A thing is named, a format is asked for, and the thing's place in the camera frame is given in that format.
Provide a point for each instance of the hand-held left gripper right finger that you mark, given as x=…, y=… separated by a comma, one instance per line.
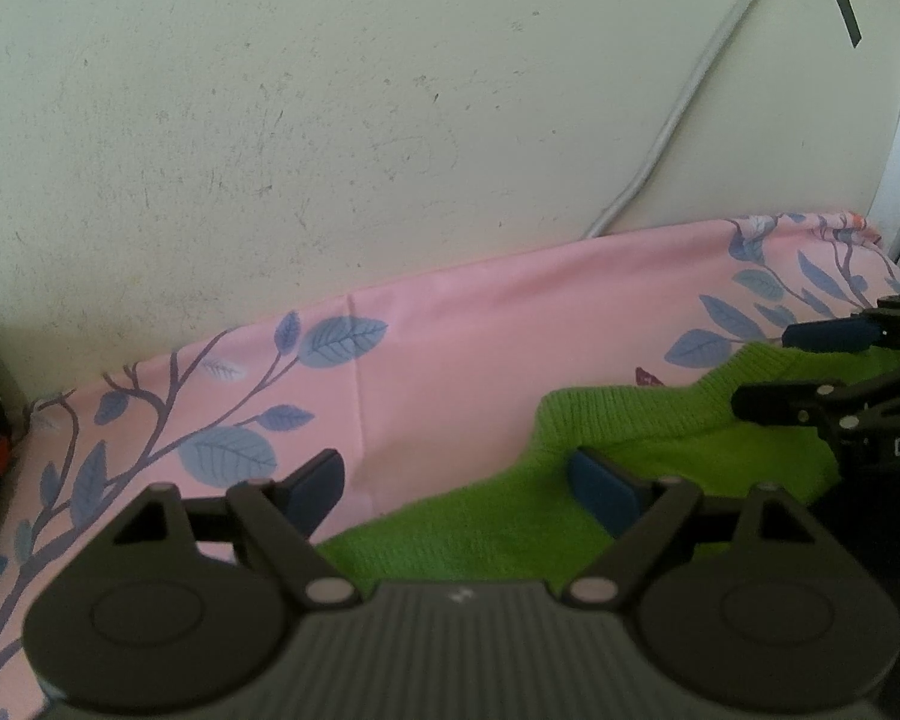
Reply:
x=600, y=491

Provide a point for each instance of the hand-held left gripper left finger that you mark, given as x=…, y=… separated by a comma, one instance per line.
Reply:
x=316, y=491

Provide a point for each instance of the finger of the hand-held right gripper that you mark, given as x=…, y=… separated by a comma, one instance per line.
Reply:
x=832, y=334
x=787, y=401

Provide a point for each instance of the green knit sweater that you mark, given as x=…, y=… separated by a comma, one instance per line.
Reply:
x=495, y=532

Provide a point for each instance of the pink floral bedsheet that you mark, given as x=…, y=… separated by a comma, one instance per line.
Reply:
x=457, y=360

